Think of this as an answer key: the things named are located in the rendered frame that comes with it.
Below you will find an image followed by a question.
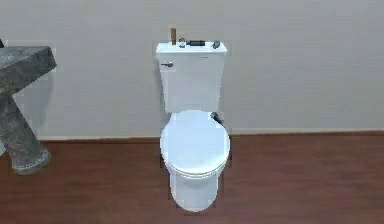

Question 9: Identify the white toilet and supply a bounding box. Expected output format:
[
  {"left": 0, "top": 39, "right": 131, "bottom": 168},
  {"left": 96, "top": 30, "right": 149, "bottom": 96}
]
[{"left": 155, "top": 40, "right": 232, "bottom": 213}]

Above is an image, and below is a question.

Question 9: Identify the grey stone pedestal sink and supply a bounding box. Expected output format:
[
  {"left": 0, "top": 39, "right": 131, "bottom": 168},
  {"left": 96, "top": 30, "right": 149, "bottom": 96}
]
[{"left": 0, "top": 38, "right": 58, "bottom": 176}]

